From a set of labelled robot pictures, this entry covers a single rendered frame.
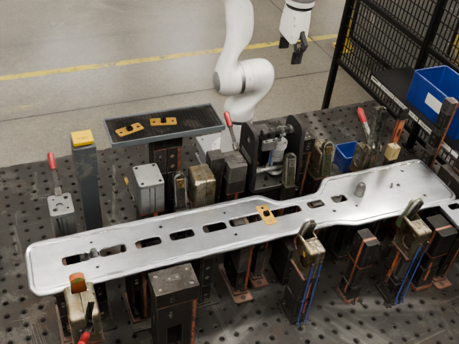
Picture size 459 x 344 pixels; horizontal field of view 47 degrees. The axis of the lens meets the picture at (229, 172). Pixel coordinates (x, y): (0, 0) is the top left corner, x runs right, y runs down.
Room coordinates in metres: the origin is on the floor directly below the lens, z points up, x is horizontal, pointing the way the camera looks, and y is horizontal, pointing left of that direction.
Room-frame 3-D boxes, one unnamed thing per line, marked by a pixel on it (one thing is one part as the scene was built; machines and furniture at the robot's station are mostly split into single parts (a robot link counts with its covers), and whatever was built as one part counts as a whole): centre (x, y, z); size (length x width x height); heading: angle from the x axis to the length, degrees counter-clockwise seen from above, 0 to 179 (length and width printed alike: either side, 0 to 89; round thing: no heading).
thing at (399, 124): (1.56, -0.58, 0.95); 0.03 x 0.01 x 0.50; 115
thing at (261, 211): (1.18, -0.13, 1.01); 0.08 x 0.04 x 0.01; 26
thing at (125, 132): (1.34, 0.32, 1.17); 0.08 x 0.04 x 0.01; 131
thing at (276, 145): (1.41, -0.13, 0.94); 0.18 x 0.13 x 0.49; 115
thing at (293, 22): (1.45, -0.15, 1.52); 0.10 x 0.07 x 0.11; 23
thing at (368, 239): (1.14, -0.45, 0.84); 0.11 x 0.08 x 0.29; 25
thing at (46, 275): (1.17, -0.11, 1.00); 1.38 x 0.22 x 0.02; 115
